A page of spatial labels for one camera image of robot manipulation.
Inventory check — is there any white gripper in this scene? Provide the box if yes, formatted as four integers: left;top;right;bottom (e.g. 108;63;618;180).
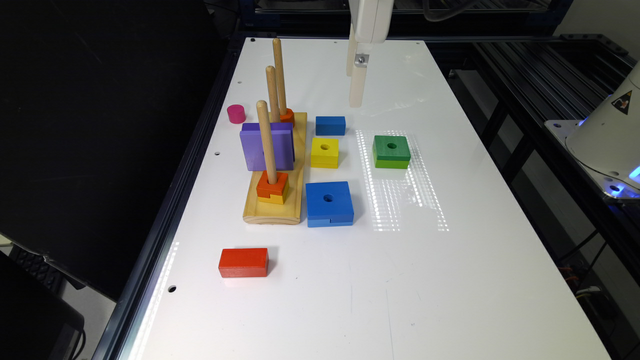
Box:
346;0;394;108

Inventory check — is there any yellow square block with hole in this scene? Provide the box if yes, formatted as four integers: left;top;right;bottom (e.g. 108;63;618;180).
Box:
311;137;339;169

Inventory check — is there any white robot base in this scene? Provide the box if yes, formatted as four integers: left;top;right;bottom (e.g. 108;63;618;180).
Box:
545;67;639;202

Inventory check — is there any small blue rectangular block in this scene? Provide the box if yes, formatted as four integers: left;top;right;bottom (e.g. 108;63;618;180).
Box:
315;116;346;136

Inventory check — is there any orange round block rear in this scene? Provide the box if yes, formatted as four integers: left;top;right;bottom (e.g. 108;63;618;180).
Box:
280;108;296;126

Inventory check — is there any green square block with hole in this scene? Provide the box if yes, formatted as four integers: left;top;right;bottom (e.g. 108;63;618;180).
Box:
373;135;411;169

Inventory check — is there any purple square block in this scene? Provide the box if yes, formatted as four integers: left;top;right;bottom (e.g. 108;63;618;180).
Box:
240;123;295;171

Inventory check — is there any pink cylinder block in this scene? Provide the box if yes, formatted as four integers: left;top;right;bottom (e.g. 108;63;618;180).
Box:
227;104;246;124

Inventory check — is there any large blue square block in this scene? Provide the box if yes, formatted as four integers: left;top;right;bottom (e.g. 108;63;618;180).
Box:
306;181;354;227

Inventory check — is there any orange notched block front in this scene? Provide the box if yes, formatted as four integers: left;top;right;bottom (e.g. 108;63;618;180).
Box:
256;171;289;198

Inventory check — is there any yellow block under orange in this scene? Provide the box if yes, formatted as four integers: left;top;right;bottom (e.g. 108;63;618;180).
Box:
256;184;289;205

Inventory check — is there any red rectangular block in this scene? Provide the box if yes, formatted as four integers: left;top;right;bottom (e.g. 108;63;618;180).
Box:
218;248;269;278

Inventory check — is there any rear wooden peg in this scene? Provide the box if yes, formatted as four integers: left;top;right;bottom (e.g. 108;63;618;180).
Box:
273;38;287;116

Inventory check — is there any wooden peg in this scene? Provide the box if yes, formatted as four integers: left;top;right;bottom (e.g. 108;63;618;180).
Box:
265;65;281;123
256;100;278;185
273;38;287;116

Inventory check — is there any middle wooden peg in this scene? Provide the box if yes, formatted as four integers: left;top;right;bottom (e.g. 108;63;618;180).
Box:
265;65;281;123

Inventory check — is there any front wooden peg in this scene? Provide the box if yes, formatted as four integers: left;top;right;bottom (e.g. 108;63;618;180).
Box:
256;100;278;185

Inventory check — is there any wooden peg base board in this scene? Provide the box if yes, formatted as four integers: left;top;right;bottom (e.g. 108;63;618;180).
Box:
243;112;307;225

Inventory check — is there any black monitor panel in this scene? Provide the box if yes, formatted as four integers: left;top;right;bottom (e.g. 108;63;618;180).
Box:
1;0;225;299

